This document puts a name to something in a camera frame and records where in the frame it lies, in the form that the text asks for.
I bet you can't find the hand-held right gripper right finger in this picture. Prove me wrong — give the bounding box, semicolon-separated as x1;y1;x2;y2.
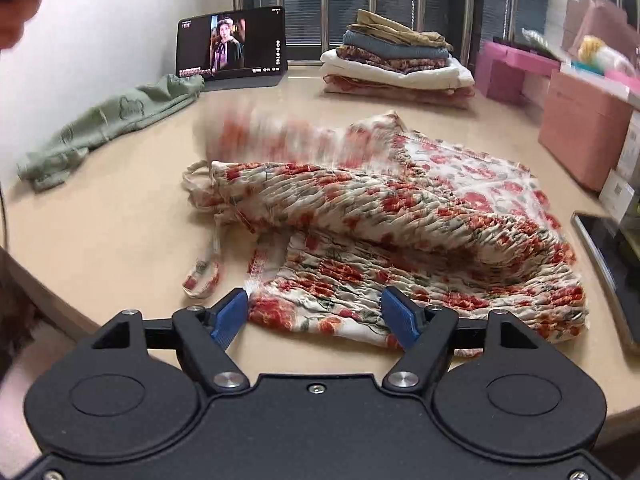
380;286;546;394

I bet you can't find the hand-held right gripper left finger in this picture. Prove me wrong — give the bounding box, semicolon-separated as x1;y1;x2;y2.
90;287;251;394

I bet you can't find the red floral white dress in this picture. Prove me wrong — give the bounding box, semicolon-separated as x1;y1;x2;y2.
181;107;591;359

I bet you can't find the stack of folded clothes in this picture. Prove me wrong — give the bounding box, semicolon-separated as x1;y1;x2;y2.
320;49;475;93

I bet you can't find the smartphone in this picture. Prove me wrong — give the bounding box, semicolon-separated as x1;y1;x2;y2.
571;210;640;347

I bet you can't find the red sheer folded garment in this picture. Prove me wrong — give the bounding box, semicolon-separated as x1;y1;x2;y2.
322;74;476;110

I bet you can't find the green printed garment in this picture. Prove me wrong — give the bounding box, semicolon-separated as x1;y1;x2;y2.
16;74;205;192

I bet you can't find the small white carton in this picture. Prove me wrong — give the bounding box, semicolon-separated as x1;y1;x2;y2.
598;170;640;220

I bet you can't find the dark floral folded garment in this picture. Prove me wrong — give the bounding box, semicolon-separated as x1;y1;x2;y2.
336;45;451;73

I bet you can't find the magenta cube box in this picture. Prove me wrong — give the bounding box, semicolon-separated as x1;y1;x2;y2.
475;52;526;106

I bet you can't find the large salmon pink box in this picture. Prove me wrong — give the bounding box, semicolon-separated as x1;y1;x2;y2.
538;70;640;193

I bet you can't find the blue-grey folded garment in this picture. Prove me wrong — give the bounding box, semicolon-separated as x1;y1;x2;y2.
342;30;453;60

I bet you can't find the tablet with keyboard case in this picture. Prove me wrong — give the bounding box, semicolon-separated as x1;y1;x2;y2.
175;6;289;92

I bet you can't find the tall white carton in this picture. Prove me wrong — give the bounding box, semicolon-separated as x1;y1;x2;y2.
615;110;640;177

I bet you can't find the magenta flat box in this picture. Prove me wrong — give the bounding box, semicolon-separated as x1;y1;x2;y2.
492;41;563;77

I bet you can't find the khaki folded garment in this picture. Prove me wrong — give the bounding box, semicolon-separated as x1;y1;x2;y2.
356;9;453;51

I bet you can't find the black flat case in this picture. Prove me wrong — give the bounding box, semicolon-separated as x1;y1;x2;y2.
492;37;541;54

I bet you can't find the barred window with blinds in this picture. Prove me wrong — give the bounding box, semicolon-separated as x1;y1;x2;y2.
232;0;640;68

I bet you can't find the yellow white plush toy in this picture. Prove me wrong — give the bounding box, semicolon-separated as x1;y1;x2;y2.
577;35;633;74

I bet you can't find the stack of white boxes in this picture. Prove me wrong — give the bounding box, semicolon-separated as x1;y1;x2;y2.
542;0;596;48

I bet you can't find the pink paper bag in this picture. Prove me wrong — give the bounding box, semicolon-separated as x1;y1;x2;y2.
570;0;640;61

